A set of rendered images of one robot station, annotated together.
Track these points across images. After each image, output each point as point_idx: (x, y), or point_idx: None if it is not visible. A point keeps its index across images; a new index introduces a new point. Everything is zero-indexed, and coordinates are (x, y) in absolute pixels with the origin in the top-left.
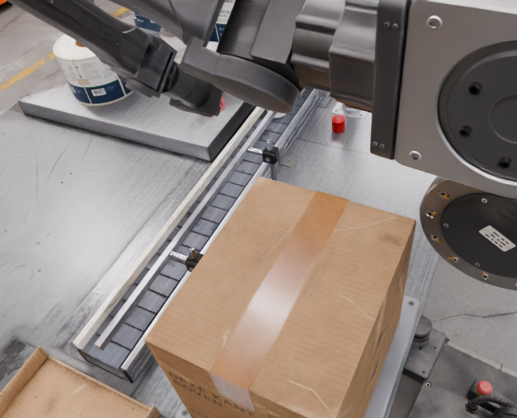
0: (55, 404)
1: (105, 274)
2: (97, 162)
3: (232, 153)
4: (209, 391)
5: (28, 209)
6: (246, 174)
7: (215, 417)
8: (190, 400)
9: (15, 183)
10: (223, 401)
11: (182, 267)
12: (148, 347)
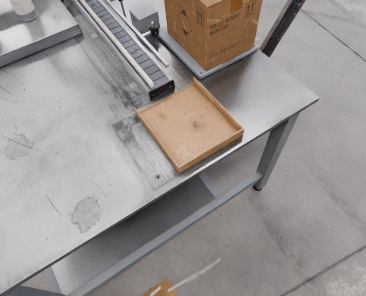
0: (163, 114)
1: (110, 85)
2: (27, 71)
3: (93, 17)
4: (225, 17)
5: (27, 107)
6: (111, 18)
7: (220, 46)
8: (212, 46)
9: None
10: (229, 20)
11: (140, 50)
12: (207, 12)
